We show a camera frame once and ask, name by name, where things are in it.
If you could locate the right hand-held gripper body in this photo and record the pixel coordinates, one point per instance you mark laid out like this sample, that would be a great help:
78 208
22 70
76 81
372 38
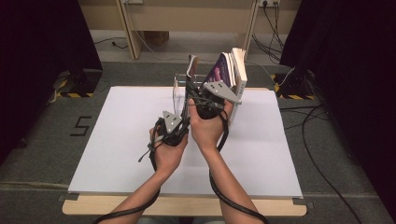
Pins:
210 107

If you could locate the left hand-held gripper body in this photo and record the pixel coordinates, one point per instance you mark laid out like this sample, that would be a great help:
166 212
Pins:
172 133

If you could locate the clear acrylic book rack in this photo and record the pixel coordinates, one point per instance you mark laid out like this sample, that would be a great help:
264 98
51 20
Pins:
178 93

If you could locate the dark brown book red label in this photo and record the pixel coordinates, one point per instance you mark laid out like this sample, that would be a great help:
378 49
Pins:
193 63

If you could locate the white book with colourful pictures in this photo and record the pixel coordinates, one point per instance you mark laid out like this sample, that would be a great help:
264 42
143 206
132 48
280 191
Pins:
241 71

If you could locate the person's left hand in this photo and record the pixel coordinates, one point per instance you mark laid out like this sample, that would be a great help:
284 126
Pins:
169 158

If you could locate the person's right hand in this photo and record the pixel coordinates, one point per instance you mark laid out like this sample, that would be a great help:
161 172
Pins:
208 133

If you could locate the white table mat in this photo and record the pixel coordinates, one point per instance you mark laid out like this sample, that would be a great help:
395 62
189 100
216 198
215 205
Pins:
109 140

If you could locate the beige wooden desk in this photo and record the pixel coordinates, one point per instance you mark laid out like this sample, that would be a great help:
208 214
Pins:
186 18

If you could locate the wooden table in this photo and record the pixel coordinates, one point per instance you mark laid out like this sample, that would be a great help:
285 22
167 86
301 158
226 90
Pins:
186 207

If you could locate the black stand base striped tape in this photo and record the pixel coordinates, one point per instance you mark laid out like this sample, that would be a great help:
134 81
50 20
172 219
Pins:
84 84
295 85

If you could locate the grey tape patch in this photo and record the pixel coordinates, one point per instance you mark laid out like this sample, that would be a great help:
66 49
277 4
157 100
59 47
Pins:
306 205

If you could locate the black curtain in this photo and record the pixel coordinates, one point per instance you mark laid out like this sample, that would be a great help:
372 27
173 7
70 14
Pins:
37 62
358 77

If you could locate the white wall outlet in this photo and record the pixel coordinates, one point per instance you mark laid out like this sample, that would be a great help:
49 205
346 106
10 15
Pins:
271 2

